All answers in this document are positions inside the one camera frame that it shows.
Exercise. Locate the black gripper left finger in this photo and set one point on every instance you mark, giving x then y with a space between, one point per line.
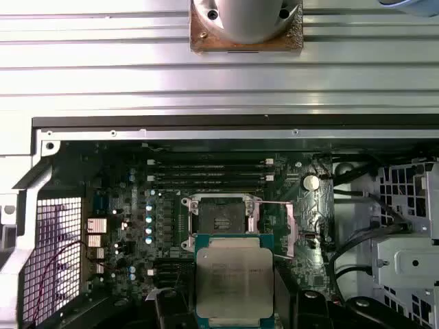
175 312

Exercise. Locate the round coin battery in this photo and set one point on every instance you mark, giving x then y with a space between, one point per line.
310 182

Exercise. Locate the silver metal drive cage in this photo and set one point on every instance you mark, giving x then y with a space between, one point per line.
404 260

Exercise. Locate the black expansion slot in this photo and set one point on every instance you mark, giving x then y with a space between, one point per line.
171 278
171 263

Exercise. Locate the black PC case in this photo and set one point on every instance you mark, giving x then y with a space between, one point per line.
205 133

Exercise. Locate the metal rear port block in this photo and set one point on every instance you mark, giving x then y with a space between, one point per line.
95 253
95 241
96 225

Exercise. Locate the RAM slot with white clip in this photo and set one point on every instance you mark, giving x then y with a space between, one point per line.
205 160
205 178

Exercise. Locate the small white connector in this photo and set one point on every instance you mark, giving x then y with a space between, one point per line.
151 272

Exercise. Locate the silver CPU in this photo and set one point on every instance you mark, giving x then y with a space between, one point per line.
235 274

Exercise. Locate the RAM slot with black clip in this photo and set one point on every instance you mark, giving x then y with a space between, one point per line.
205 168
205 185

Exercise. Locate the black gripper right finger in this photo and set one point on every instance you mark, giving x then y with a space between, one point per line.
291 308

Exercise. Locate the green motherboard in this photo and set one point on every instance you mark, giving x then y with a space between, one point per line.
308 212

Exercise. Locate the CPU socket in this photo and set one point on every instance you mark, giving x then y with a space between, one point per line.
223 219

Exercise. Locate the brown square base plate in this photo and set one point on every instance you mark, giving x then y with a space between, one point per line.
197 42

